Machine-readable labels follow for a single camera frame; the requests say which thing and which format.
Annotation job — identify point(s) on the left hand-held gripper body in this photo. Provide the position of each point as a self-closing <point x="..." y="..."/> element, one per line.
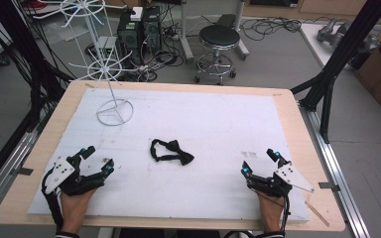
<point x="59" y="172"/>

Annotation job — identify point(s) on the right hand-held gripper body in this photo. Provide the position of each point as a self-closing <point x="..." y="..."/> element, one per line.
<point x="282" y="177"/>

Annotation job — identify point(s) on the person's right hand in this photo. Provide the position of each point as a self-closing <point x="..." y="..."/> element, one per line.
<point x="270" y="211"/>

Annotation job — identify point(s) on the person's left hand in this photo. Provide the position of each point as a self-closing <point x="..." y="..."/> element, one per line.
<point x="74" y="208"/>

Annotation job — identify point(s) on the thin wooden stick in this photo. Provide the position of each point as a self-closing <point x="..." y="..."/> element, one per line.
<point x="317" y="213"/>

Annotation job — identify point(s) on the black bow tie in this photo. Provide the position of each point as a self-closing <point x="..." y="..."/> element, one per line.
<point x="172" y="152"/>

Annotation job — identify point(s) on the white foam mat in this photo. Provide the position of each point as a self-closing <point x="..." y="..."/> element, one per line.
<point x="191" y="132"/>

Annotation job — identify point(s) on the black computer tower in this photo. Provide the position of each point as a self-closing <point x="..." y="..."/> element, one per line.
<point x="151" y="29"/>
<point x="127" y="33"/>

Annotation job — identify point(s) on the black round stool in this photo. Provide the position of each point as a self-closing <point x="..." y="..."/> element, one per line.
<point x="219" y="36"/>

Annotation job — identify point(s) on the grey machine part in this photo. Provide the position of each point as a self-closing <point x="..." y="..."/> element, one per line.
<point x="337" y="33"/>

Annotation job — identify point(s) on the dark foot pedal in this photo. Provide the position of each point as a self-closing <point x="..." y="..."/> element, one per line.
<point x="226" y="20"/>

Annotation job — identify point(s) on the aluminium rail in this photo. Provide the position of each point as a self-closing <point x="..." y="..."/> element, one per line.
<point x="6" y="172"/>
<point x="334" y="165"/>

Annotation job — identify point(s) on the black metal frame strut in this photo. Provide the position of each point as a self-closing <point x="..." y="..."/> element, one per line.
<point x="340" y="56"/>

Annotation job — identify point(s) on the grey table leg frame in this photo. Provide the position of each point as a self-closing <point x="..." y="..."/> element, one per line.
<point x="211" y="29"/>

